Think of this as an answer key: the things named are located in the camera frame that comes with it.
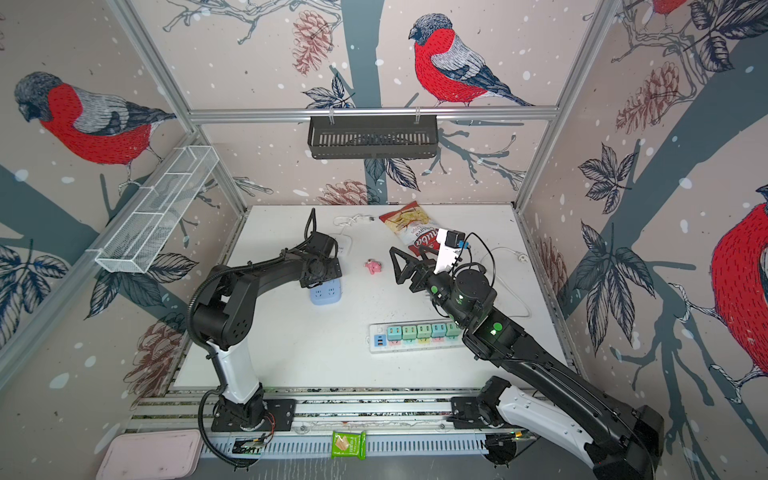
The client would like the white square socket cube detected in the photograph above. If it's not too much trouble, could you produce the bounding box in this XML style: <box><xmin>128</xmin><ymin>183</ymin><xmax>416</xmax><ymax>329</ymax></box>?
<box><xmin>333</xmin><ymin>234</ymin><xmax>353</xmax><ymax>257</ymax></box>

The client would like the red white chips bag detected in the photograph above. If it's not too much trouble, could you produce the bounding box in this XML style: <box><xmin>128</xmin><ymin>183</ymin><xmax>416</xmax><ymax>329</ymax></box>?
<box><xmin>379</xmin><ymin>201</ymin><xmax>441</xmax><ymax>258</ymax></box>

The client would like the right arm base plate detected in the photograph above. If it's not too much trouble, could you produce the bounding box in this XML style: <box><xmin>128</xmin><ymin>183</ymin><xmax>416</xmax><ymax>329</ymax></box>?
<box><xmin>447</xmin><ymin>396</ymin><xmax>503</xmax><ymax>430</ymax></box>

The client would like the pink tray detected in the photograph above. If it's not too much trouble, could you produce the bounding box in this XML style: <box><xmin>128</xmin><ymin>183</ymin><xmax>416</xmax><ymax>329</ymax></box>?
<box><xmin>96</xmin><ymin>430</ymin><xmax>203</xmax><ymax>480</ymax></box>

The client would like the blue square socket cube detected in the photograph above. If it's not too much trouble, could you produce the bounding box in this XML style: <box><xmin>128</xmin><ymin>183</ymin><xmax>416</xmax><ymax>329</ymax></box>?
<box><xmin>309</xmin><ymin>278</ymin><xmax>342</xmax><ymax>306</ymax></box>

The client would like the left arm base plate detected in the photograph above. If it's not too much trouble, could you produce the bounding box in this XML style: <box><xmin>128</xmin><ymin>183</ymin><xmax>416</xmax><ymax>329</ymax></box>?
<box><xmin>211</xmin><ymin>398</ymin><xmax>296</xmax><ymax>433</ymax></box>

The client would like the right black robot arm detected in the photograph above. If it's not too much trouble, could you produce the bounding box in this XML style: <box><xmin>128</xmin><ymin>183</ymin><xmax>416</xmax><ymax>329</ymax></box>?
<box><xmin>389</xmin><ymin>247</ymin><xmax>664</xmax><ymax>479</ymax></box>

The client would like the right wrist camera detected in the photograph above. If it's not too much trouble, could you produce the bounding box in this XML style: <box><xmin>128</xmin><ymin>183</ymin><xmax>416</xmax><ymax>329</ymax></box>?
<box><xmin>434</xmin><ymin>228</ymin><xmax>466</xmax><ymax>274</ymax></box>

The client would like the white power strip cable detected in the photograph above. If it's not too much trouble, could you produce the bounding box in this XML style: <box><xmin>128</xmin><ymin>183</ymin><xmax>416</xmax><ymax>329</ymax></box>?
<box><xmin>479</xmin><ymin>245</ymin><xmax>533</xmax><ymax>320</ymax></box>

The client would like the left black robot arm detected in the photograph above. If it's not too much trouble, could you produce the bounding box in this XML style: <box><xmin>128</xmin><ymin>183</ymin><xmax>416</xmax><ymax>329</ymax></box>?
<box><xmin>186</xmin><ymin>210</ymin><xmax>342</xmax><ymax>431</ymax></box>

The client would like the light green charger plug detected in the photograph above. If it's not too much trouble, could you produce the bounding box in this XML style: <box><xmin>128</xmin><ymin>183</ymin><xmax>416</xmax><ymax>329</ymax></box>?
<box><xmin>445</xmin><ymin>322</ymin><xmax>462</xmax><ymax>338</ymax></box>

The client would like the white mesh wall shelf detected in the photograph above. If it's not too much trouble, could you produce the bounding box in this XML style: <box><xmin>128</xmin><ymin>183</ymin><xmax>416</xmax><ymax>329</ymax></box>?
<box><xmin>95</xmin><ymin>145</ymin><xmax>219</xmax><ymax>273</ymax></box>

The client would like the white multicolour power strip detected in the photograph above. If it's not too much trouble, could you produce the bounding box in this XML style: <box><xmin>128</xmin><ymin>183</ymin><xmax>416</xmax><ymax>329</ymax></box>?
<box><xmin>368</xmin><ymin>319</ymin><xmax>463</xmax><ymax>354</ymax></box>

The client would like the black hanging wire basket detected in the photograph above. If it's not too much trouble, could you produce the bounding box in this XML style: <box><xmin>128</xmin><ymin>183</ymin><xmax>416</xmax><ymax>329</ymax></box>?
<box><xmin>307</xmin><ymin>115</ymin><xmax>439</xmax><ymax>160</ymax></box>

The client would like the teal charger plug front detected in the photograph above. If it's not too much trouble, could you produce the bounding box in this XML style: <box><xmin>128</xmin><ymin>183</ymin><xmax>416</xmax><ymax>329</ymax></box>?
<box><xmin>431</xmin><ymin>323</ymin><xmax>447</xmax><ymax>338</ymax></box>

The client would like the green snack packet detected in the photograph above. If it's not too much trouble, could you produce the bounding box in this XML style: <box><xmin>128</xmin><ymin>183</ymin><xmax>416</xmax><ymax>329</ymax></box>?
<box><xmin>331</xmin><ymin>432</ymin><xmax>367</xmax><ymax>460</ymax></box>

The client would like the teal charger plug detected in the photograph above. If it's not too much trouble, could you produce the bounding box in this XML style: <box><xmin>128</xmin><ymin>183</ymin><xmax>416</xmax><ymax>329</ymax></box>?
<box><xmin>431</xmin><ymin>323</ymin><xmax>447</xmax><ymax>338</ymax></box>
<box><xmin>386</xmin><ymin>326</ymin><xmax>403</xmax><ymax>342</ymax></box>

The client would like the pink pig toy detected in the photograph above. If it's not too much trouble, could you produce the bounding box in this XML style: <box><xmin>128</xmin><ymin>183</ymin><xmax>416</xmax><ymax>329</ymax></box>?
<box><xmin>365</xmin><ymin>259</ymin><xmax>382</xmax><ymax>275</ymax></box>

